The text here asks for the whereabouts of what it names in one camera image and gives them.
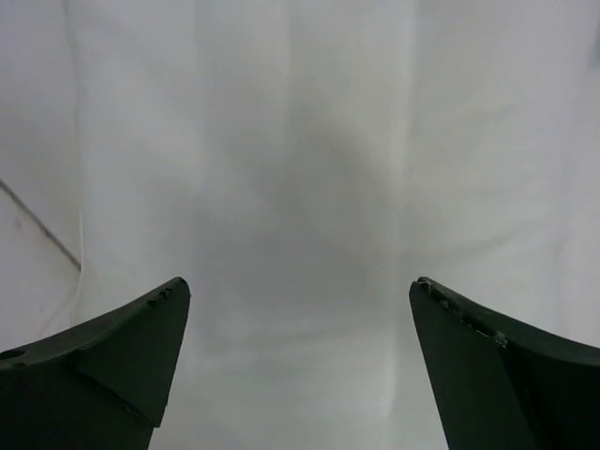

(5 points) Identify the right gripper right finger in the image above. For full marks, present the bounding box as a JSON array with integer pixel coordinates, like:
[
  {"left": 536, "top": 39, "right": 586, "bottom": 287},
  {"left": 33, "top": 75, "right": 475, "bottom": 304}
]
[{"left": 409, "top": 277, "right": 599, "bottom": 449}]

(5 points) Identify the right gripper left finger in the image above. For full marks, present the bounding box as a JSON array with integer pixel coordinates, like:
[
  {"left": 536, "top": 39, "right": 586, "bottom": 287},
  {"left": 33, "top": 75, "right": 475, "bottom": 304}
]
[{"left": 1, "top": 277, "right": 191, "bottom": 450}]

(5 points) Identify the white yellow pillow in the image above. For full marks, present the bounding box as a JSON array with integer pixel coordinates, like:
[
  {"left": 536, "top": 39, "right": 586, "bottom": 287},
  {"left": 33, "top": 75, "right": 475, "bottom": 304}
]
[{"left": 67, "top": 1, "right": 599, "bottom": 449}]

